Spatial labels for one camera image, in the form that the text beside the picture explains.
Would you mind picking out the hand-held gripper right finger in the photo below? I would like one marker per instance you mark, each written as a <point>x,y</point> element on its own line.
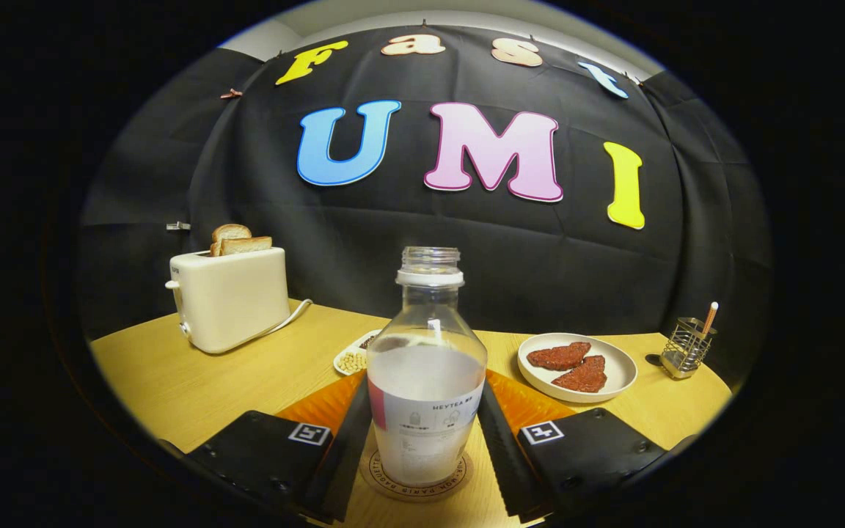
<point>507,462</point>

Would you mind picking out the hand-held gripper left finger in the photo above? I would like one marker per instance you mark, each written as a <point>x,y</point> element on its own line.
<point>334,469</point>

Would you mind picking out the round wooden coaster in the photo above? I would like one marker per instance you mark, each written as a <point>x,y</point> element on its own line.
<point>422,493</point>

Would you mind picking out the clear juice bottle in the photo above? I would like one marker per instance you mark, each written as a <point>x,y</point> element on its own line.
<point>426,411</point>

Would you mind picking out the white divided bean dish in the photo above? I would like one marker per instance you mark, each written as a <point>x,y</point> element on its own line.
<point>353,361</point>

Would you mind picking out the red meat slice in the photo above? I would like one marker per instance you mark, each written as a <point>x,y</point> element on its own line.
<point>558,356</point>
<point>582,376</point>

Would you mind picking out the wooden table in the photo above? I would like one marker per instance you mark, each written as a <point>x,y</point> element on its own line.
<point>261,381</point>

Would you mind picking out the white round plate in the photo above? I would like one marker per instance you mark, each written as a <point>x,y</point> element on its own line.
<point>617,370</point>

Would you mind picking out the cream toaster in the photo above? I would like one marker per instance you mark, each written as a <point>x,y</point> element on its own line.
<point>235,297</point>

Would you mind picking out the black backdrop cloth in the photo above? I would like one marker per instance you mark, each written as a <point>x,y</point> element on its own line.
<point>393,242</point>

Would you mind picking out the toast slice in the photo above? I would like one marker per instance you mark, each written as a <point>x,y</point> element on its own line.
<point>246,246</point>
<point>230,232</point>

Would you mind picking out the orange stick with white tip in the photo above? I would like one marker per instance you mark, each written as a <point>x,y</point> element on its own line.
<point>709,319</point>

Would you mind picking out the small red clip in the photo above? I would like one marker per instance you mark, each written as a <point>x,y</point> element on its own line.
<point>231,94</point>

